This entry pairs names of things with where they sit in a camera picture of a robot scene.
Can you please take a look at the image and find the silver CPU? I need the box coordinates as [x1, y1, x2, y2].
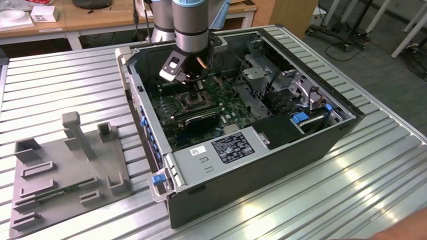
[184, 96, 206, 109]

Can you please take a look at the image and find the metal drive cage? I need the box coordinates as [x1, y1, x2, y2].
[238, 53, 277, 118]

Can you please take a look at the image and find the green motherboard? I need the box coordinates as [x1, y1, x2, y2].
[148, 74, 264, 148]

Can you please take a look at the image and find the black graphics card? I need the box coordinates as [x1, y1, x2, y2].
[172, 109, 221, 136]

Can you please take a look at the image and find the grey power supply unit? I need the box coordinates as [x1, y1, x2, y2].
[164, 124, 270, 191]

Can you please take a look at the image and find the wooden cabinet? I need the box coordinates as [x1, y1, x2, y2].
[252, 0, 317, 40]

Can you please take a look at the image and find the black plastic shroud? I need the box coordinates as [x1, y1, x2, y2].
[250, 116, 308, 151]

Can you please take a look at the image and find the wooden desk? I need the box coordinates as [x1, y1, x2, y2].
[0, 0, 260, 51]

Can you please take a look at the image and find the black round base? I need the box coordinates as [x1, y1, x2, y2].
[72, 0, 113, 9]

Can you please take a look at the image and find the blue case release latch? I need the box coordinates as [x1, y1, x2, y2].
[149, 173, 166, 187]

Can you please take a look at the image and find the black wheeled stand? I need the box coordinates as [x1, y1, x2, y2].
[304, 0, 373, 52]

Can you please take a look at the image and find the dark grey PC case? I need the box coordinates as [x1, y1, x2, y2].
[113, 24, 365, 230]

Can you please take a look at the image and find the white cardboard box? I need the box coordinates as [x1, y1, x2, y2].
[29, 6, 60, 23]

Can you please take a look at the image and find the grey parts rack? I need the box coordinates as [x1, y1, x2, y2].
[8, 111, 134, 238]

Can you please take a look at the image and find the white bowl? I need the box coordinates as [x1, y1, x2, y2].
[0, 8, 34, 28]

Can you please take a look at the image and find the white table leg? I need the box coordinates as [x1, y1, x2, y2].
[389, 21, 427, 60]

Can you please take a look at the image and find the green RAM stick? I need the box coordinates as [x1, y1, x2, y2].
[34, 183, 82, 202]

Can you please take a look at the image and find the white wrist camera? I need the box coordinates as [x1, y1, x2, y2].
[158, 51, 188, 82]

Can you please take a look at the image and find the black hanging cable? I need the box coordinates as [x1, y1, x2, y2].
[132, 0, 141, 43]

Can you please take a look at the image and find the silver metal bracket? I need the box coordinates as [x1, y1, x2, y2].
[285, 72, 327, 111]

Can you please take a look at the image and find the blue drive carrier handle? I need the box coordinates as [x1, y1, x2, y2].
[288, 112, 309, 126]

